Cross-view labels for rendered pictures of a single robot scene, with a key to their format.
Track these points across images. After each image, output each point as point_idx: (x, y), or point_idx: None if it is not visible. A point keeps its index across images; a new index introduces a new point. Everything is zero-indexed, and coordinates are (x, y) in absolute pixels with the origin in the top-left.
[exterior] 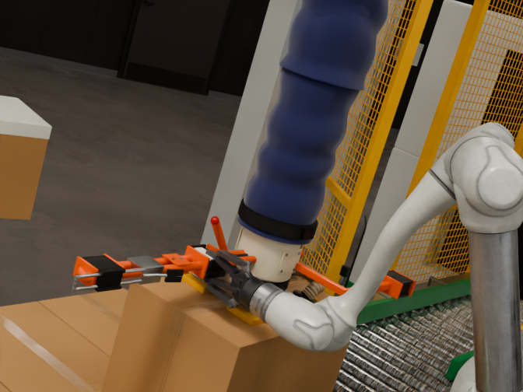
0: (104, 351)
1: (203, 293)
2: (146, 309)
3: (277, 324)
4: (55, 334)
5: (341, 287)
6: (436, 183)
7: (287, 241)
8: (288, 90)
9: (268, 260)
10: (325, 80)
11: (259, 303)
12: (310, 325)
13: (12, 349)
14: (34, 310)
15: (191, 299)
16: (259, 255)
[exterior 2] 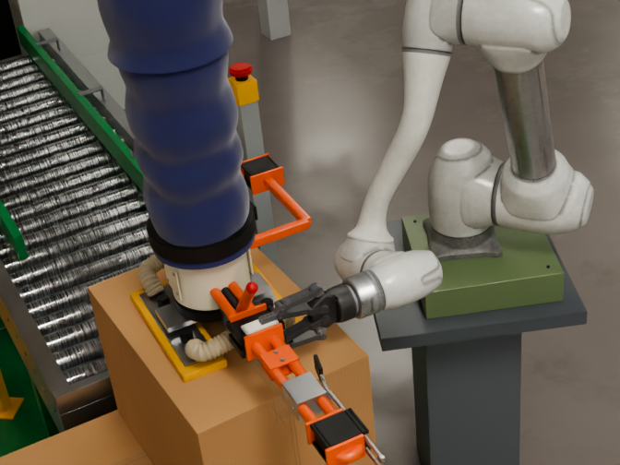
0: None
1: (227, 365)
2: (237, 436)
3: (406, 299)
4: None
5: (303, 221)
6: (441, 57)
7: (254, 234)
8: (185, 92)
9: (244, 269)
10: (226, 47)
11: (375, 303)
12: (434, 269)
13: None
14: None
15: (246, 379)
16: (236, 275)
